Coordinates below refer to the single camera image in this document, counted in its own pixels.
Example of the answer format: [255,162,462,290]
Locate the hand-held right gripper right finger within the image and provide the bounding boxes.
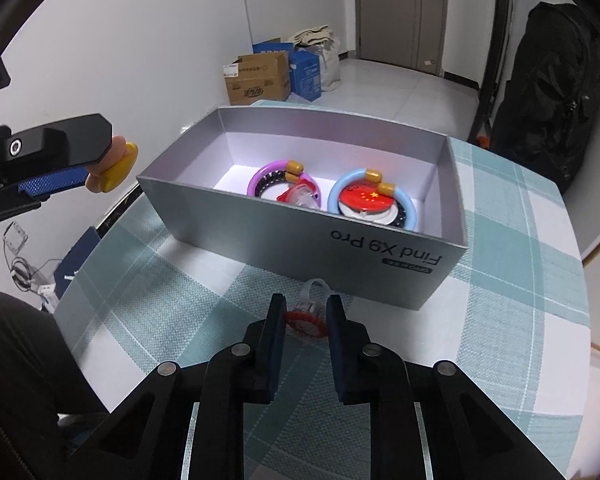
[326,294,538,480]

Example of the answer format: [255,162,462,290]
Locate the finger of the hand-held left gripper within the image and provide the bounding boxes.
[0,167,88,228]
[0,114,113,168]

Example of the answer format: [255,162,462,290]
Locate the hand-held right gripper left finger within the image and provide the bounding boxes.
[67,292,288,480]

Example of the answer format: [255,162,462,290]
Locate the clear ring with red flower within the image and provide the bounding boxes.
[276,182,321,211]
[284,277,331,343]

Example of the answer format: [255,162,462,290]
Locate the yellow and peach toy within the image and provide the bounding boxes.
[85,136,139,194]

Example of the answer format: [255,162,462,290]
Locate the grey cardboard box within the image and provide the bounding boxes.
[136,106,471,311]

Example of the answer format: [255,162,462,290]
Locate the round red pin badge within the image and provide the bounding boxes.
[340,185,396,221]

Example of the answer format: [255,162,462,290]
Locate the blue bangle with gold beads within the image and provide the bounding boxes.
[327,166,418,231]

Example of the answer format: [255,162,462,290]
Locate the purple bangle with gold beads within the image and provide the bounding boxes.
[247,159,323,211]

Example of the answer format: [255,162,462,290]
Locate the navy blue flat box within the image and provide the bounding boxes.
[55,227,101,306]

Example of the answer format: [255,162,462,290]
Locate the white power strip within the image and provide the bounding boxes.
[37,280,59,311]

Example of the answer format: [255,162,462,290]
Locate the person's trousered leg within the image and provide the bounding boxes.
[0,287,113,480]

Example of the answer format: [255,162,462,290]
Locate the checked teal tablecloth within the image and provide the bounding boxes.
[55,97,598,480]

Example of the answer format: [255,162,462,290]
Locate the brown cardboard carton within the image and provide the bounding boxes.
[224,52,291,106]

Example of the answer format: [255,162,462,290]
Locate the blue carton with open flap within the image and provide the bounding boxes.
[252,37,296,56]

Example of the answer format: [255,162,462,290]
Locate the blue printed carton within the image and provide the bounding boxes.
[288,50,326,101]

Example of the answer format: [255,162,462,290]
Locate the white tote bag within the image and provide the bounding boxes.
[287,24,342,92]

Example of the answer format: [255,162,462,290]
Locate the large black bag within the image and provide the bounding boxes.
[491,2,600,193]

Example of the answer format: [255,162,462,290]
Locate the brown door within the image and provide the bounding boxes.
[356,0,448,77]

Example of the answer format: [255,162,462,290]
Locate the clear plastic bracket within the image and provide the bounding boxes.
[2,220,28,256]

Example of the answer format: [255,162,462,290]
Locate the tangled grey cable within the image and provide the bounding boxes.
[10,257,56,292]

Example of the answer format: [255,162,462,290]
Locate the black door frame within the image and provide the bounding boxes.
[472,0,513,146]

